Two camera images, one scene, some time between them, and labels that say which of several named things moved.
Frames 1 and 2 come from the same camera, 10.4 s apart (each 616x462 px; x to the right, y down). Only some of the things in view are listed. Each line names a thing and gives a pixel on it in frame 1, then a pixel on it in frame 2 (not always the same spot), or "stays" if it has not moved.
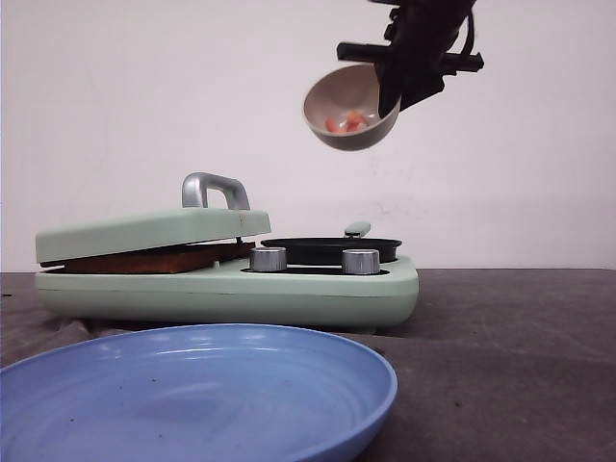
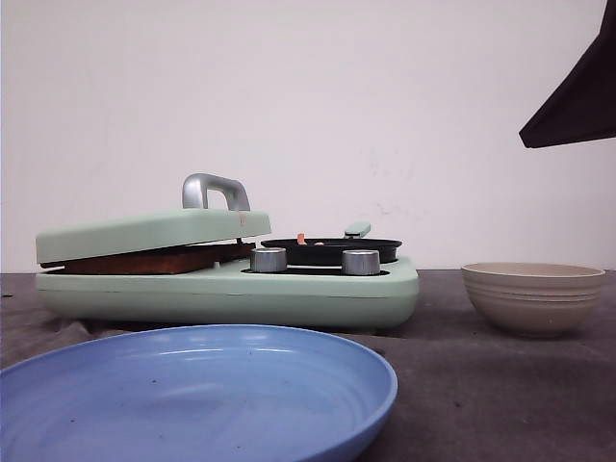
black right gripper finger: (420, 87) → (582, 109)
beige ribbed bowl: (343, 107) → (534, 299)
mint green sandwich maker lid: (193, 225) stays
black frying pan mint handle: (329, 250) stays
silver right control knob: (361, 261) stays
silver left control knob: (268, 259) stays
